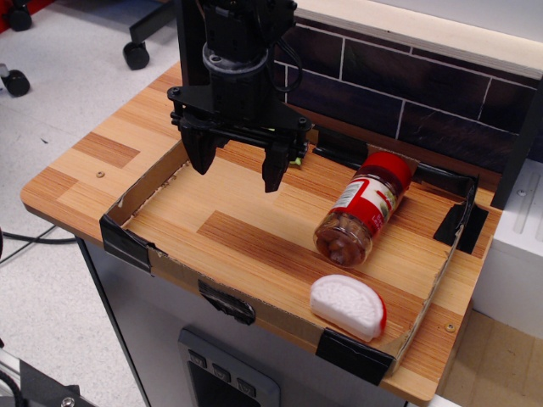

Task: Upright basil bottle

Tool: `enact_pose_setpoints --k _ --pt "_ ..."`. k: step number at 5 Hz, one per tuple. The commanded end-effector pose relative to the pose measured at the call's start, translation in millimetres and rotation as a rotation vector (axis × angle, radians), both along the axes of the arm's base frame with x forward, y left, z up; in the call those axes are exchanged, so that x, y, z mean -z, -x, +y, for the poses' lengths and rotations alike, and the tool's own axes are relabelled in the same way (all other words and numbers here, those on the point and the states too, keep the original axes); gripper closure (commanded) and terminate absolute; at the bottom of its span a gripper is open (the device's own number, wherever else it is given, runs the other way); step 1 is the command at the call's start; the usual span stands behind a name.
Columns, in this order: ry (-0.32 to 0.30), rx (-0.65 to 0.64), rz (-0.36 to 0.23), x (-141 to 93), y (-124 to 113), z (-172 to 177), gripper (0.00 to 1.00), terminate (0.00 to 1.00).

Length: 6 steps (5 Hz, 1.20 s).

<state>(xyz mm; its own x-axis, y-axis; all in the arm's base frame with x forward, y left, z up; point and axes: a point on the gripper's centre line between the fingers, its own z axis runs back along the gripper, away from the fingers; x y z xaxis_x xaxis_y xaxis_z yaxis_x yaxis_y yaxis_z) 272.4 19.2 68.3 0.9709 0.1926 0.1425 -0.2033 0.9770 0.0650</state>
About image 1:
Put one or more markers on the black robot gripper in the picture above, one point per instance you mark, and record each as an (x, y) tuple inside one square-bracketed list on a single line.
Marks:
[(240, 102)]

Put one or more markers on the red-capped basil spice bottle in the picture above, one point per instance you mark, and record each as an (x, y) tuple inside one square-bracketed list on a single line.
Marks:
[(345, 235)]

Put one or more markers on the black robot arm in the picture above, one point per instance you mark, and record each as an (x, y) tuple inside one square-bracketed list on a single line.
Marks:
[(227, 53)]

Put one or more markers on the cardboard fence with black tape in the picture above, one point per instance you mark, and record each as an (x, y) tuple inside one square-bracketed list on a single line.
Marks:
[(251, 254)]

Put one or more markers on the black chair caster wheel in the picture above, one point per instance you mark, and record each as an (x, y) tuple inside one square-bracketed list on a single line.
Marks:
[(136, 55)]

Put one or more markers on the black chair base leg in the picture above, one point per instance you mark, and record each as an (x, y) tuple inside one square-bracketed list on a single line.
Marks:
[(148, 25)]

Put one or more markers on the white red toy cheese wedge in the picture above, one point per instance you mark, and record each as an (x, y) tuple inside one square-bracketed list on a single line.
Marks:
[(349, 304)]

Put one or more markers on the dark brick backsplash panel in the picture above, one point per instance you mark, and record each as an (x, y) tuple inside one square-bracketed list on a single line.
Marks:
[(470, 97)]

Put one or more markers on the grey control panel with buttons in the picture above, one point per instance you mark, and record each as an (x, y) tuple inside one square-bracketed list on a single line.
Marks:
[(216, 378)]

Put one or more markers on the black caster wheel left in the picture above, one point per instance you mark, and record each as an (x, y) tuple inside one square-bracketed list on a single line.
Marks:
[(14, 81)]

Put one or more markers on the white aluminium frame block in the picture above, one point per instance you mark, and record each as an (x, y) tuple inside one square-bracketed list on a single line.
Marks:
[(520, 227)]

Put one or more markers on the black metal bracket with screw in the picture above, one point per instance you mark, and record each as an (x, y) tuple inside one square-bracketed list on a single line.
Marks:
[(24, 385)]

